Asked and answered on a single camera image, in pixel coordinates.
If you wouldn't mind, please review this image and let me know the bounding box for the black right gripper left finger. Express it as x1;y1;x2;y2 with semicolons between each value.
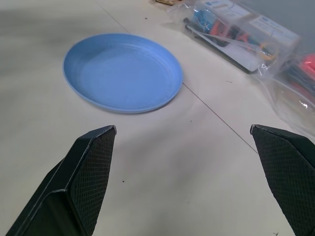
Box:
5;125;117;236

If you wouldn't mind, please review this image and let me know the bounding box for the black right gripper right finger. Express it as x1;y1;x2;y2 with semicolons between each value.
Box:
250;124;315;236

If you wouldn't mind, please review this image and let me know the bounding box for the blue round plate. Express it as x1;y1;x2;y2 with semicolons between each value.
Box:
63;33;184;115

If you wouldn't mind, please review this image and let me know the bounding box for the clear bag with red item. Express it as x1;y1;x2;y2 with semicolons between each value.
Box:
257;52;315;137

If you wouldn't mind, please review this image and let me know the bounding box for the clear bag of colourful parts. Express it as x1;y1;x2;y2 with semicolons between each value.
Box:
162;0;301;75

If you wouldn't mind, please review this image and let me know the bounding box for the tan wooden object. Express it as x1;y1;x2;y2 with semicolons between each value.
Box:
155;0;183;6

